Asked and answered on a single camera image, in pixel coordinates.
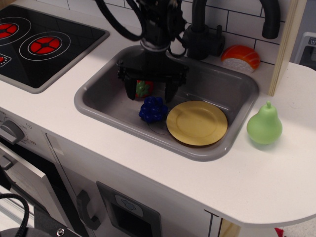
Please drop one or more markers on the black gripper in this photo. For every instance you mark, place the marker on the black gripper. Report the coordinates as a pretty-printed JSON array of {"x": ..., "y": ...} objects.
[{"x": 136, "y": 63}]

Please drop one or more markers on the blue toy blueberries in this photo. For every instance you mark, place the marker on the blue toy blueberries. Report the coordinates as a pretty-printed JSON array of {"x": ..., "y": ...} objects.
[{"x": 153, "y": 109}]

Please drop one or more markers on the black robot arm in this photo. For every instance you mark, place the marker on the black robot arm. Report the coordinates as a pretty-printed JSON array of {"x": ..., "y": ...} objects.
[{"x": 161, "y": 23}]

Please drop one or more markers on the grey toy sink basin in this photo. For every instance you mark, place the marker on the grey toy sink basin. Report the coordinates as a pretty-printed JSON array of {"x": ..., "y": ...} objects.
[{"x": 104, "y": 98}]

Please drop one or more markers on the yellow toy plate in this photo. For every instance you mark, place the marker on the yellow toy plate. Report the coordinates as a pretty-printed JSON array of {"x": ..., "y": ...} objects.
[{"x": 197, "y": 123}]

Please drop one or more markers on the red toy strawberry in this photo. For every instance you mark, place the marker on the red toy strawberry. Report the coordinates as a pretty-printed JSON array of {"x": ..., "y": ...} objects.
[{"x": 144, "y": 88}]

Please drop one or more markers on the dark grey toy faucet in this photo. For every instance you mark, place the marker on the dark grey toy faucet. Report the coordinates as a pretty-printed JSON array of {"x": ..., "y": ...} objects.
[{"x": 200, "y": 42}]

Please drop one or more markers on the salmon sushi toy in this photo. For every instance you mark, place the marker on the salmon sushi toy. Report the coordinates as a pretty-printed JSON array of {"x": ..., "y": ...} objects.
[{"x": 241, "y": 57}]

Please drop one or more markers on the black toy stovetop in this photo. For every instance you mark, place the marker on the black toy stovetop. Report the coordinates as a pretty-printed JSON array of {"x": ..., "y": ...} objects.
[{"x": 36, "y": 49}]

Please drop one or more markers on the green toy pear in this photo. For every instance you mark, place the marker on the green toy pear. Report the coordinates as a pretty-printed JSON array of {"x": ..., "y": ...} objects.
[{"x": 265, "y": 127}]

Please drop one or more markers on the grey ice dispenser panel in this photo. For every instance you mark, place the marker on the grey ice dispenser panel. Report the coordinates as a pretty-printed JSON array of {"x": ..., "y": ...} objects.
[{"x": 128, "y": 215}]

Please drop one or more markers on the grey oven knob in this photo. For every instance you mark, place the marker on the grey oven knob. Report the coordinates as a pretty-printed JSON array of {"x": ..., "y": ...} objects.
[{"x": 11, "y": 132}]

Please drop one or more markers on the white oven door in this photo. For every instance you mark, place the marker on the white oven door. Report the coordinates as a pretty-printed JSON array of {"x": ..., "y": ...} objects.
[{"x": 27, "y": 180}]

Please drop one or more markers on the grey appliance in background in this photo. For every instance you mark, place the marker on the grey appliance in background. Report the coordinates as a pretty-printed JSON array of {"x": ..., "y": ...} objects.
[{"x": 306, "y": 53}]

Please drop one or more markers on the wooden side panel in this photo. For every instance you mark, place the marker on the wooden side panel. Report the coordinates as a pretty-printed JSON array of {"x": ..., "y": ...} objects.
[{"x": 289, "y": 35}]

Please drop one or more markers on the grey cabinet door handle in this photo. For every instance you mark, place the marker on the grey cabinet door handle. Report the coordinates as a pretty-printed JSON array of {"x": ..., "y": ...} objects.
[{"x": 82, "y": 201}]

